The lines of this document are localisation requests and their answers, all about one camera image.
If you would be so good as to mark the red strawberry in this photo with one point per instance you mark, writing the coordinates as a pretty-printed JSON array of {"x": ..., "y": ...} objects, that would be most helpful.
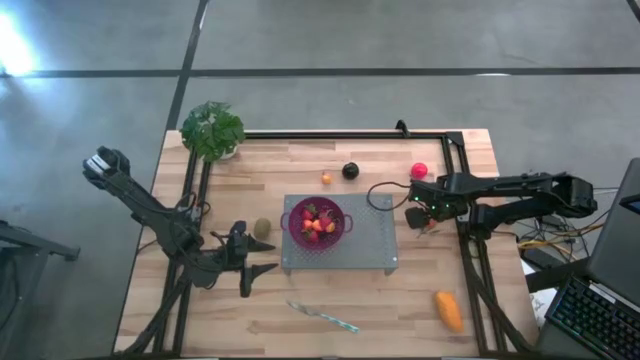
[
  {"x": 326, "y": 220},
  {"x": 308, "y": 213},
  {"x": 313, "y": 236}
]

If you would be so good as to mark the black backlit keyboard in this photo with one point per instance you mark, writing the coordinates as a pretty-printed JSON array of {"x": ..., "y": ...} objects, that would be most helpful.
[{"x": 595, "y": 315}]

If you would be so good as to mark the purple plastic colander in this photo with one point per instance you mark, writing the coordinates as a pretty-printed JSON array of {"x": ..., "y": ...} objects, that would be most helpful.
[{"x": 295, "y": 235}]

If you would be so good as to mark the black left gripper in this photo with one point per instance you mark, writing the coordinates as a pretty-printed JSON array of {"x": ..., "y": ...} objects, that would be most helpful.
[{"x": 240, "y": 250}]

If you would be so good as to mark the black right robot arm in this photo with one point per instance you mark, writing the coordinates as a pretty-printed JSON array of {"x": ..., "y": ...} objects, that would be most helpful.
[{"x": 515, "y": 190}]

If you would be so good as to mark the dark grey side stand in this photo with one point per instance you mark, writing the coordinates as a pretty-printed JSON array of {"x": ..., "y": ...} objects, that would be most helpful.
[{"x": 30, "y": 245}]

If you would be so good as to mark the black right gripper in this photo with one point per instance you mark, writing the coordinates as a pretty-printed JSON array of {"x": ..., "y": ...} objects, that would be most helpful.
[{"x": 440, "y": 200}]

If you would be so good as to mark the orange apricot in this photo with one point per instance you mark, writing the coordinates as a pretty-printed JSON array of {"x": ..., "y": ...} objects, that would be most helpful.
[{"x": 330, "y": 228}]

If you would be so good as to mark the orange mango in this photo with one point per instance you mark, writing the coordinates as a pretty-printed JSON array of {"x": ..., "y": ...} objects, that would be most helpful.
[{"x": 448, "y": 311}]

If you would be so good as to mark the black power brick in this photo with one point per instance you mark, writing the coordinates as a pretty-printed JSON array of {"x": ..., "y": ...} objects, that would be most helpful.
[{"x": 536, "y": 257}]

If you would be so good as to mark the yellow red peach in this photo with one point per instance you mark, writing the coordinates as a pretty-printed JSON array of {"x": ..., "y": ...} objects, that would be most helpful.
[{"x": 317, "y": 226}]

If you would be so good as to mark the white paper sheet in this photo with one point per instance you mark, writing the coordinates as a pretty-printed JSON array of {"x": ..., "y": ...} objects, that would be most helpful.
[{"x": 540, "y": 302}]

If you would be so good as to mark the grey laptop lid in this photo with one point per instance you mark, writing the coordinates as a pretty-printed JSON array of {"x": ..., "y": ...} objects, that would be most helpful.
[{"x": 617, "y": 240}]

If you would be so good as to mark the green plant in white pot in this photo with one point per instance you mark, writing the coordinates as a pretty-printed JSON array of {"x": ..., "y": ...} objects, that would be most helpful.
[{"x": 212, "y": 131}]

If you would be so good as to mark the brown green kiwi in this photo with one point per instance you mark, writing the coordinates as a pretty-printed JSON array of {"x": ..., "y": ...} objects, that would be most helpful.
[{"x": 262, "y": 228}]

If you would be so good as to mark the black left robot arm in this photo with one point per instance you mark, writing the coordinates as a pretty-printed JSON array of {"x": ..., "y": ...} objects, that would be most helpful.
[{"x": 145, "y": 205}]

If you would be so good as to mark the black frame clamp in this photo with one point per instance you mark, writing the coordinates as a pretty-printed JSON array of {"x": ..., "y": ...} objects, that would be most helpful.
[{"x": 401, "y": 127}]

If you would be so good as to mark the round red fruit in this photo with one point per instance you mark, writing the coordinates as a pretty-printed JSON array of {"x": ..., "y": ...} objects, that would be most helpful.
[{"x": 419, "y": 170}]

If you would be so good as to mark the black plum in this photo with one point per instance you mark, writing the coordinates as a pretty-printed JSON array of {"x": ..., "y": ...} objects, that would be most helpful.
[{"x": 350, "y": 170}]

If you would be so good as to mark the grey perforated metal shelf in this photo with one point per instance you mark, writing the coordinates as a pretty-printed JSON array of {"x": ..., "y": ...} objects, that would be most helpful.
[{"x": 370, "y": 240}]

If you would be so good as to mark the small yellow red pear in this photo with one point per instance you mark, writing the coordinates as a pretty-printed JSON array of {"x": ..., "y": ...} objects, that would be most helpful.
[{"x": 326, "y": 178}]

